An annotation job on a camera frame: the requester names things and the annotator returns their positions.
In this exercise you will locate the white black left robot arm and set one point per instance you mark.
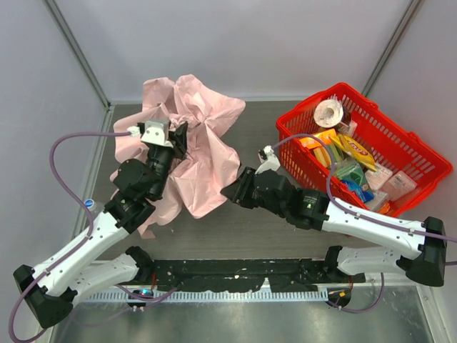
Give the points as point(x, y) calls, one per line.
point(54, 287)

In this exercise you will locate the red plastic shopping basket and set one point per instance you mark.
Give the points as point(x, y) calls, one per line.
point(389, 144)

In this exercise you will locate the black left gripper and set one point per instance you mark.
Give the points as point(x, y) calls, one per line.
point(175, 141)

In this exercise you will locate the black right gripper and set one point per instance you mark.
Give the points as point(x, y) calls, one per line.
point(248, 189)

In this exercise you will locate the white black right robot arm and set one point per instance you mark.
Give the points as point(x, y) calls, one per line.
point(412, 248)

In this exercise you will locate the clear labelled plastic container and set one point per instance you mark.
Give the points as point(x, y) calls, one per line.
point(399, 185)

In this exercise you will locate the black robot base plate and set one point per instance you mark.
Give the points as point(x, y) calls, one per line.
point(245, 275)

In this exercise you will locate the yellow Lays chips bag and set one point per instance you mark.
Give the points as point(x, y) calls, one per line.
point(352, 148)

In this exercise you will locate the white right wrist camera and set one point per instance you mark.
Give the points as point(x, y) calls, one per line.
point(268, 160)

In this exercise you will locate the yellow green sponge pack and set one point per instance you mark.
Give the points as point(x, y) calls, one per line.
point(323, 156)

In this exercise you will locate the pink and black umbrella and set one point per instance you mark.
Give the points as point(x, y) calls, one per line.
point(194, 183)

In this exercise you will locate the pink packaged item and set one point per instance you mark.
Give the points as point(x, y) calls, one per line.
point(376, 179)

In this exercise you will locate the clear plastic water bottle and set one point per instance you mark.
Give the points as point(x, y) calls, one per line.
point(94, 206)

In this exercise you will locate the dark brown jar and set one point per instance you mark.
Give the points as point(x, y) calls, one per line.
point(344, 126)

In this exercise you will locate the orange snack box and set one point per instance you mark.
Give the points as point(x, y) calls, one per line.
point(317, 139)

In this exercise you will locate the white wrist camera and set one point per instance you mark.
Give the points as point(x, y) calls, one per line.
point(155, 132)
point(268, 160)

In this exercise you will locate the toilet paper roll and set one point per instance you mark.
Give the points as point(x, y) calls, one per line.
point(328, 113)

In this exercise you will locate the white slotted cable duct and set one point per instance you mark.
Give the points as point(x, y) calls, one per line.
point(263, 295)

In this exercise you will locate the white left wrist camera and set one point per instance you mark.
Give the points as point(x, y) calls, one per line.
point(155, 132)

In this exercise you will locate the green snack packet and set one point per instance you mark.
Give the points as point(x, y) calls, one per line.
point(350, 169)

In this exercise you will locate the blue snack packet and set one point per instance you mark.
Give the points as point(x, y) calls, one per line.
point(363, 191)

